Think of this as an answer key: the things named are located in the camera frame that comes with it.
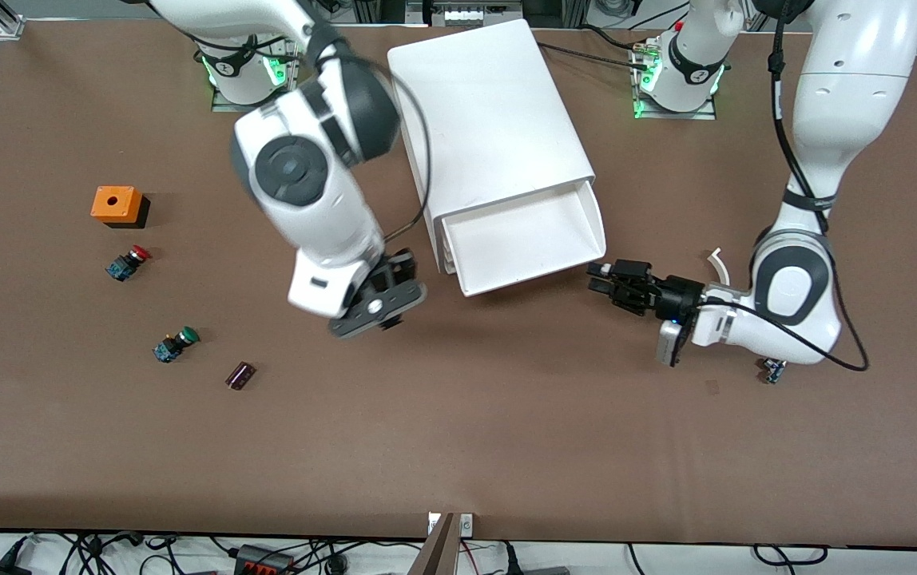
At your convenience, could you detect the green push button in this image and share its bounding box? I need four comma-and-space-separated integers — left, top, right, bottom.
153, 326, 200, 364

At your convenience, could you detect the red push button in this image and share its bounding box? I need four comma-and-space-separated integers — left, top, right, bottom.
105, 245, 153, 282

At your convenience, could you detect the white curved plastic piece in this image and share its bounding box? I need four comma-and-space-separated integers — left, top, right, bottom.
706, 248, 735, 285

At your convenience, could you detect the brown table mat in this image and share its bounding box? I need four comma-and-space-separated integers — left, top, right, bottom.
0, 18, 917, 550

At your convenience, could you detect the white power strip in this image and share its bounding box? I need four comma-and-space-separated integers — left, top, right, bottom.
427, 0, 525, 30

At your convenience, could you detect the orange box with hole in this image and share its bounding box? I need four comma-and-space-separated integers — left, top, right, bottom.
91, 186, 150, 230

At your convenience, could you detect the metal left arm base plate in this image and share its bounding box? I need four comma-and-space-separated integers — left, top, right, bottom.
632, 44, 717, 121

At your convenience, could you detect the black cable to base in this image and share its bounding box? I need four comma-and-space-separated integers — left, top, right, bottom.
538, 40, 655, 74

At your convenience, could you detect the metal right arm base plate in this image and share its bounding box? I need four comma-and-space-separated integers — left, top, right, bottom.
211, 36, 300, 113

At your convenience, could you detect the brown camera post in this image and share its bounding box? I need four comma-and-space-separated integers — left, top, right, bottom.
407, 513, 459, 575

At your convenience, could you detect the black looped floor cable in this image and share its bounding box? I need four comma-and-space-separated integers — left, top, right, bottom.
752, 545, 830, 568

